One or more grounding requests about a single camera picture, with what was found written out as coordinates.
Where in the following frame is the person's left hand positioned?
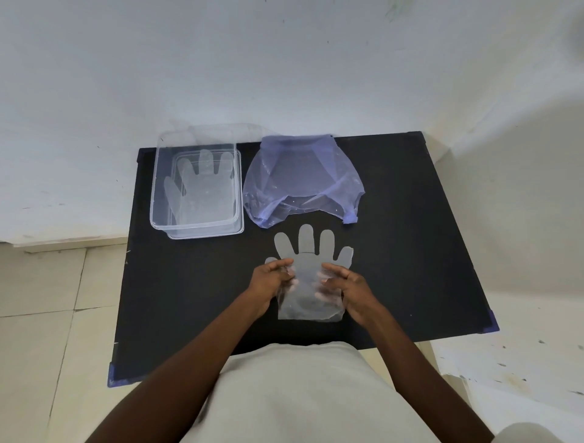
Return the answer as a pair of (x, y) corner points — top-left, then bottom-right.
(246, 257), (300, 320)

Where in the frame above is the clear plastic container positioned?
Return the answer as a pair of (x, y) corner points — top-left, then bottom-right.
(149, 129), (245, 240)

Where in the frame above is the clear plastic glove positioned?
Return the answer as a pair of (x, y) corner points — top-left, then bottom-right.
(264, 223), (355, 323)
(163, 148), (236, 225)

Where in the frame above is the person's right forearm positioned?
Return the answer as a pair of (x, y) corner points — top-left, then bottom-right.
(363, 308), (496, 443)

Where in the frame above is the person's left forearm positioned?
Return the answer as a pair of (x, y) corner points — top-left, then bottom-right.
(86, 301), (265, 443)

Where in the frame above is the blue plastic bag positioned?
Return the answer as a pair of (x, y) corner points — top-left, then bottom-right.
(242, 133), (367, 230)

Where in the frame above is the person's right hand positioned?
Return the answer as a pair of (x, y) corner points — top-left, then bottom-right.
(315, 262), (386, 327)

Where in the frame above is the person's white shirt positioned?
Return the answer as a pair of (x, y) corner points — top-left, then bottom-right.
(180, 341), (571, 443)

